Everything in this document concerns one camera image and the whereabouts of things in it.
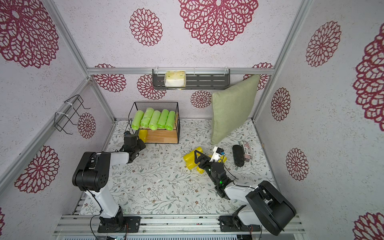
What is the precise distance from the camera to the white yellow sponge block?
0.92 metres

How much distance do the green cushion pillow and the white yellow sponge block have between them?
23 cm

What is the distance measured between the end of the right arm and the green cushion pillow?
254 mm

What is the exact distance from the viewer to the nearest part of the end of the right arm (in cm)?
66
